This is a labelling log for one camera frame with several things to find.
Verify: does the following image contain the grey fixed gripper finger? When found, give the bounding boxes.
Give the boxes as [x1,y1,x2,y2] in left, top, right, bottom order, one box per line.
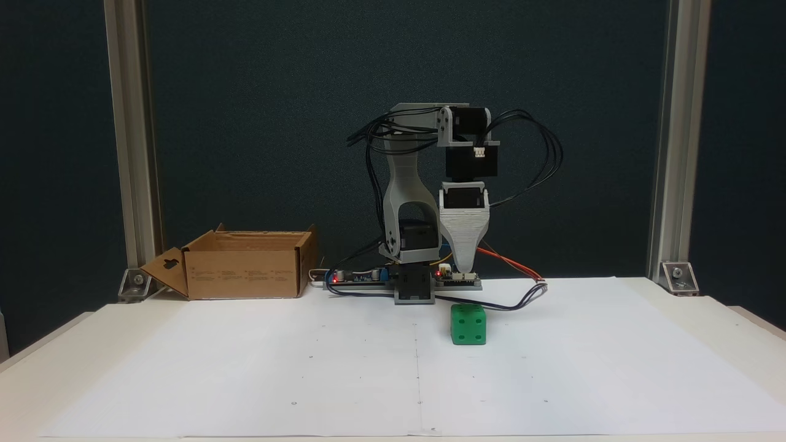
[439,212,490,274]

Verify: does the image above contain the green dice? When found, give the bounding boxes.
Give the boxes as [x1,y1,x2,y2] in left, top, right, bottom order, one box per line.
[450,303,487,346]

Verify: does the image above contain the short circuit board white connectors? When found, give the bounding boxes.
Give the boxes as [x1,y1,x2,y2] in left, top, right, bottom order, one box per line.
[435,264,483,290]

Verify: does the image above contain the long circuit board blue parts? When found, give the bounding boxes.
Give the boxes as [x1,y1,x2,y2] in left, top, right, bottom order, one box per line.
[324,268,395,290]

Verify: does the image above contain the brown cardboard box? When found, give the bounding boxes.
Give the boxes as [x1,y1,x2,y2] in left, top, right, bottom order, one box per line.
[140,223,318,301]

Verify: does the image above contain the white paper sheet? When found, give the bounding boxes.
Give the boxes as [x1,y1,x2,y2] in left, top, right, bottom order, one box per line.
[38,284,421,438]

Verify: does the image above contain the orange wire pair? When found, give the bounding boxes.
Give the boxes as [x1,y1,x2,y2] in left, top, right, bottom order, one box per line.
[478,246,545,283]

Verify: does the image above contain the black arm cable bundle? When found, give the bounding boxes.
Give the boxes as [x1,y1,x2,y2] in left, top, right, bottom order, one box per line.
[346,107,564,271]

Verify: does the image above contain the metal corner bracket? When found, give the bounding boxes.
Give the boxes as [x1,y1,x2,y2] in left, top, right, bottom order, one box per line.
[660,261,701,297]
[118,267,153,303]

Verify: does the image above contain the aluminium frame post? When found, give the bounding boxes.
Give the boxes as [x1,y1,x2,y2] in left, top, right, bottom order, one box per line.
[103,0,163,271]
[647,0,713,280]

